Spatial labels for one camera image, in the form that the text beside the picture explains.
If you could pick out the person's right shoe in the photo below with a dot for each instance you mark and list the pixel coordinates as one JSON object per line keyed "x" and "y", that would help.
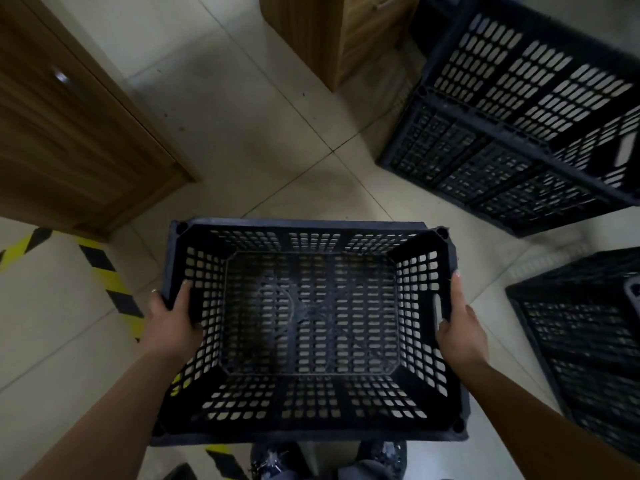
{"x": 382, "y": 457}

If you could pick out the round metal cabinet knob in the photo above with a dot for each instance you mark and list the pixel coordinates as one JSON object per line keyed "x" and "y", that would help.
{"x": 61, "y": 76}

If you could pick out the person's right thumb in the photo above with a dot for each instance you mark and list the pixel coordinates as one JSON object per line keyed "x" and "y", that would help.
{"x": 457, "y": 297}

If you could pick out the person's left thumb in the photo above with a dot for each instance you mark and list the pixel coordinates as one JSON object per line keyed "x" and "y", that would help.
{"x": 184, "y": 302}

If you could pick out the person's right forearm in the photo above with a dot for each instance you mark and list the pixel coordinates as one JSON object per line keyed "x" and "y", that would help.
{"x": 540, "y": 424}

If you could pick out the narrow wooden cabinet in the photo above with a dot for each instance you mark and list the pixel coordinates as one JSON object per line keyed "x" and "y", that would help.
{"x": 340, "y": 34}

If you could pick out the black perforated plastic crate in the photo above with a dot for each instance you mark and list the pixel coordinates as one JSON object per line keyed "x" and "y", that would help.
{"x": 310, "y": 314}
{"x": 480, "y": 169}
{"x": 530, "y": 74}
{"x": 585, "y": 344}

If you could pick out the person's left shoe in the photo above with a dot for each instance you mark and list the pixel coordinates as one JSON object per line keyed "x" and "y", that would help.
{"x": 274, "y": 462}

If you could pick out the person's left hand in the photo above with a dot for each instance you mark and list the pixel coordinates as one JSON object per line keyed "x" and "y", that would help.
{"x": 170, "y": 329}

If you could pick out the person's shoe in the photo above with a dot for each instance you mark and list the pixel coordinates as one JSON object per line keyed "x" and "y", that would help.
{"x": 274, "y": 462}
{"x": 382, "y": 457}

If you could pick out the person's left forearm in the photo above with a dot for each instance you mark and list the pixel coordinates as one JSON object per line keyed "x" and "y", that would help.
{"x": 105, "y": 419}

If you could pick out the person's right hand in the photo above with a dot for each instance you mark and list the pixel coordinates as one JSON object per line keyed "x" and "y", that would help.
{"x": 462, "y": 339}

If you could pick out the wide wooden cabinet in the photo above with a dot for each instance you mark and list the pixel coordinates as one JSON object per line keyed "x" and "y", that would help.
{"x": 75, "y": 139}

